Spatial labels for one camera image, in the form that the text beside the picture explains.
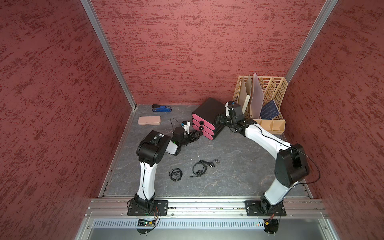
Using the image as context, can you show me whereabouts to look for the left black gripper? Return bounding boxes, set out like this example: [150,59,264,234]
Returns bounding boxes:
[179,130,203,146]

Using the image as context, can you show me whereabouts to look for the pink bottom drawer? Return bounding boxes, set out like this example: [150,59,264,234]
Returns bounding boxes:
[192,124,214,141]

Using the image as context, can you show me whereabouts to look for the pink top drawer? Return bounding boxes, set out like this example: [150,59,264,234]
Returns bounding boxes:
[192,113,216,131]

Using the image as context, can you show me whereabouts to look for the black pink drawer cabinet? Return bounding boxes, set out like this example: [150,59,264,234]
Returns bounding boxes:
[192,98,225,139]

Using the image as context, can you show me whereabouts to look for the black braided earphones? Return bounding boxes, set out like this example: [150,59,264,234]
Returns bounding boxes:
[199,159,220,168]

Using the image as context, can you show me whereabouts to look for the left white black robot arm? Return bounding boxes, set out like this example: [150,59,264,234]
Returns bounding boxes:
[134,127,203,212]

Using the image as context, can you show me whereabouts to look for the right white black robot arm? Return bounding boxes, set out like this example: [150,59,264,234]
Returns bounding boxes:
[216,101,310,214]

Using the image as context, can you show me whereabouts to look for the translucent plastic folder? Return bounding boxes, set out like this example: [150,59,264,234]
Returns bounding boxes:
[250,73,264,119]

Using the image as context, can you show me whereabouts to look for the beige cardboard folder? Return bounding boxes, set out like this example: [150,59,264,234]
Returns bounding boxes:
[238,76,253,114]

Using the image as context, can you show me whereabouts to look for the dark blue notebook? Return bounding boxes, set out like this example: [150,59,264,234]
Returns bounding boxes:
[260,100,280,120]

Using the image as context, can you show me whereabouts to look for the blue black stapler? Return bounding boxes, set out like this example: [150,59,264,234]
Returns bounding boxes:
[152,104,172,113]

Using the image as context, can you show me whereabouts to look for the beige file organizer rack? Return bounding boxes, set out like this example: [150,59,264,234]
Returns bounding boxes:
[233,76,288,135]

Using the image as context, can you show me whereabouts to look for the pink pencil case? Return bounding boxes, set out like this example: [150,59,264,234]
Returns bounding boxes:
[138,116,162,126]

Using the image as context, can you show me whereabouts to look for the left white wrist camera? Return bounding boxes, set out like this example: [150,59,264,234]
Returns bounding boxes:
[181,121,191,134]

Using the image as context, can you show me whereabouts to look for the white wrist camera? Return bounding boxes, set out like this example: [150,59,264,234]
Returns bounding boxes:
[225,101,234,117]
[181,121,191,134]

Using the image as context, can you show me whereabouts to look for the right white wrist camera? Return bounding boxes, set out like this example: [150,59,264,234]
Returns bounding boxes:
[225,101,234,117]

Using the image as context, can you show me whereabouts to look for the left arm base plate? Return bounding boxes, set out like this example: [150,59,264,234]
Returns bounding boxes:
[127,200,169,217]

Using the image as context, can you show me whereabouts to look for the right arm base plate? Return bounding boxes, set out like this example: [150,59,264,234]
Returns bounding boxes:
[245,200,287,217]

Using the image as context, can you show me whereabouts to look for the aluminium mounting rail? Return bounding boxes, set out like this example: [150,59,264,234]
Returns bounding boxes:
[85,196,330,219]

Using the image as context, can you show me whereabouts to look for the white perforated cable tray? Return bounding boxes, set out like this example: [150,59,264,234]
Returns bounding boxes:
[92,218,265,230]

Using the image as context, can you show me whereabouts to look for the right aluminium corner post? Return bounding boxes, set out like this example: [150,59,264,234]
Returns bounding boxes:
[285,0,338,84]

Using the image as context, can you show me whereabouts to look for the aluminium corner post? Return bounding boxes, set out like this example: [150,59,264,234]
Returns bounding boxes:
[81,0,137,111]
[285,0,338,84]

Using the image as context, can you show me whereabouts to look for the left aluminium corner post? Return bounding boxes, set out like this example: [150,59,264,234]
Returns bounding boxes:
[81,0,137,111]

